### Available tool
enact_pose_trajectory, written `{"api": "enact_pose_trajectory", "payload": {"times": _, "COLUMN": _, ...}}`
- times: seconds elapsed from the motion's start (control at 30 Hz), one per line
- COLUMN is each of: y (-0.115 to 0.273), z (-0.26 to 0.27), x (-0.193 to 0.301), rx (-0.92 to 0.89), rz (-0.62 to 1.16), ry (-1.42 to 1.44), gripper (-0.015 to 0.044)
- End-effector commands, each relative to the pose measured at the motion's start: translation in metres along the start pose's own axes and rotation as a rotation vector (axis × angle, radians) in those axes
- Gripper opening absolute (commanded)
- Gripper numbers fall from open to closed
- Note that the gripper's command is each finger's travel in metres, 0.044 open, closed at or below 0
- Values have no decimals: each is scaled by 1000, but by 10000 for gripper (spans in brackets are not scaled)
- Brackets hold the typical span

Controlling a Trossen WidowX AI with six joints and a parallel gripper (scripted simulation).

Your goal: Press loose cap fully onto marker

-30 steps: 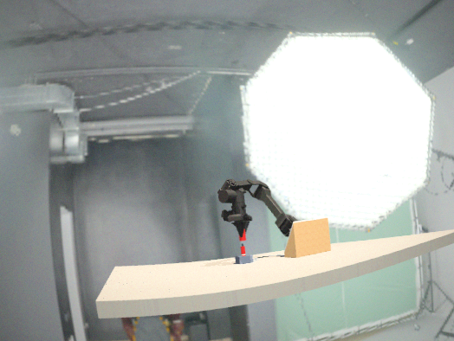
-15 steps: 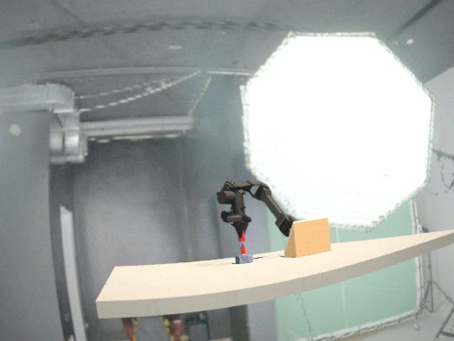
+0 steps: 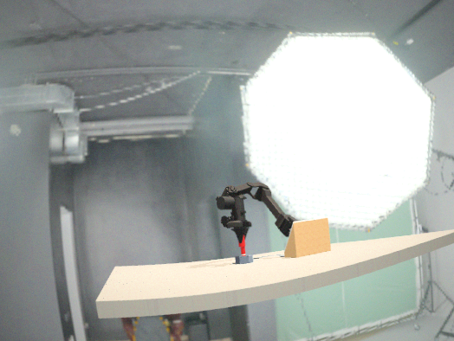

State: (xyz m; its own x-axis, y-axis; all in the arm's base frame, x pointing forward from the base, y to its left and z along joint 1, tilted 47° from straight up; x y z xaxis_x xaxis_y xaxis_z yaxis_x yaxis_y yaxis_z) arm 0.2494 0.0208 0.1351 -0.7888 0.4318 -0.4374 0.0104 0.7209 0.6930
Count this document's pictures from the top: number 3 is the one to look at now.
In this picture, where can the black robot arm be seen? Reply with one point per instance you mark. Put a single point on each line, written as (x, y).
(232, 198)

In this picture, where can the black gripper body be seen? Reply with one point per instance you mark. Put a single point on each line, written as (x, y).
(239, 219)

